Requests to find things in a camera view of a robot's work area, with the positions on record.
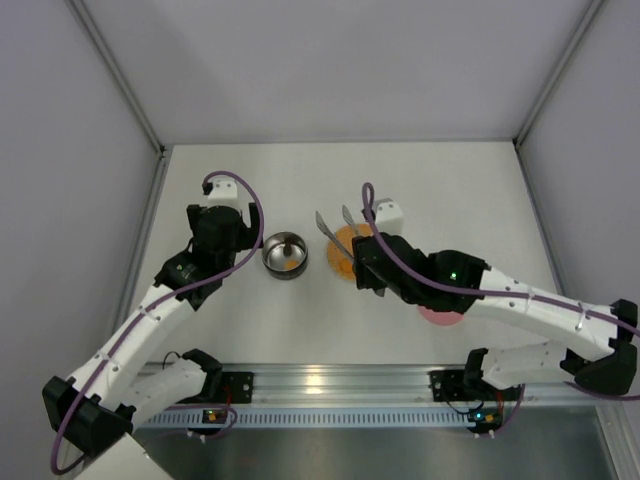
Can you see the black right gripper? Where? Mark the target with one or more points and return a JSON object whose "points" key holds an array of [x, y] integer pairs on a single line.
{"points": [[363, 262]]}

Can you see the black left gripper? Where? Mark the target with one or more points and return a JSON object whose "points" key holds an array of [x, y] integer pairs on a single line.
{"points": [[252, 220]]}

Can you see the metal tongs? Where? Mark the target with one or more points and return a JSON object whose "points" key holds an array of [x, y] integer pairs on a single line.
{"points": [[340, 240]]}

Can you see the pink lid with black handle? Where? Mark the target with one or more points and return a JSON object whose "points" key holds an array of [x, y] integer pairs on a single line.
{"points": [[443, 319]]}

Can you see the orange round food piece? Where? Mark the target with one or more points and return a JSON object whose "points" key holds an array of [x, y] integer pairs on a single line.
{"points": [[342, 265]]}

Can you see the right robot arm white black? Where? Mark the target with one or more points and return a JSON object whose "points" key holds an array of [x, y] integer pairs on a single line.
{"points": [[589, 346]]}

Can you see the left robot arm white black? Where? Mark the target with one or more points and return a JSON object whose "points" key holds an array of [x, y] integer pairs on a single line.
{"points": [[103, 400]]}

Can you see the steel lunch box bowl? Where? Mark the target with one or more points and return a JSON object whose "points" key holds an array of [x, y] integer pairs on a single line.
{"points": [[274, 260]]}

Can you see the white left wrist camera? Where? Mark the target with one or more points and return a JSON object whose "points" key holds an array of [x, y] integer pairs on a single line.
{"points": [[221, 191]]}

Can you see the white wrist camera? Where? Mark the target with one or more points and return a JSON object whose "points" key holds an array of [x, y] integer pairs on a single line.
{"points": [[389, 217], [221, 191]]}

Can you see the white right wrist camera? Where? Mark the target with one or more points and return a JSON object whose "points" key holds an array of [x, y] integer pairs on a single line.
{"points": [[389, 217]]}

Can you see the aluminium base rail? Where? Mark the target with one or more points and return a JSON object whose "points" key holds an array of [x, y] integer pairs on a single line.
{"points": [[318, 386]]}

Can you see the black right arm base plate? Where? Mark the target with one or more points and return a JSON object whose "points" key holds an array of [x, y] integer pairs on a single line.
{"points": [[447, 385]]}

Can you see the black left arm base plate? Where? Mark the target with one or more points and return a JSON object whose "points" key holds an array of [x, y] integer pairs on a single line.
{"points": [[237, 387]]}

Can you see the slotted grey cable duct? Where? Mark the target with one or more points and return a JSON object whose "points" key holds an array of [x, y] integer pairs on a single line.
{"points": [[333, 417]]}

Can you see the left aluminium frame post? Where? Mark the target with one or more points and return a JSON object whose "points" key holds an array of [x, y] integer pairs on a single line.
{"points": [[99, 43]]}

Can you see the aluminium frame post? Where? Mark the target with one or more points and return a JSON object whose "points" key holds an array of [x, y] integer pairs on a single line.
{"points": [[559, 68], [99, 43]]}

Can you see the right aluminium frame post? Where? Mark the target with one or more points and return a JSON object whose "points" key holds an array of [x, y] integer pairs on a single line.
{"points": [[559, 68]]}

